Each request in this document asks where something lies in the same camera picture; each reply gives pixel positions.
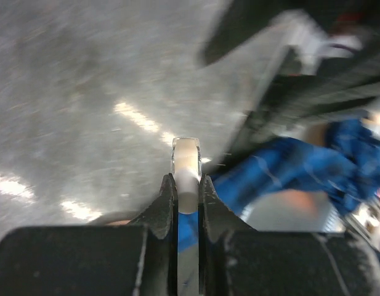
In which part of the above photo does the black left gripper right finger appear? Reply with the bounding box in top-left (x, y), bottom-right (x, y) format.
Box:
top-left (198, 175), bottom-right (380, 295)

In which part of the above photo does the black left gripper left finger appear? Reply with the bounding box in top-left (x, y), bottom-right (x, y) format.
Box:
top-left (0, 174), bottom-right (177, 295)

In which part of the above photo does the white nail polish cap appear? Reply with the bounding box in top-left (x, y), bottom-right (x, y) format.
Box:
top-left (174, 168), bottom-right (199, 215)

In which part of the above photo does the clear nail polish bottle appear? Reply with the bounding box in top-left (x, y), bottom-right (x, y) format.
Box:
top-left (171, 138), bottom-right (202, 182)

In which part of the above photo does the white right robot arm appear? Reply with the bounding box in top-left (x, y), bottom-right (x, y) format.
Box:
top-left (200, 1), bottom-right (380, 131)

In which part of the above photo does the blue plaid sleeve forearm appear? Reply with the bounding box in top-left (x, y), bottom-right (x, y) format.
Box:
top-left (177, 118), bottom-right (380, 250)

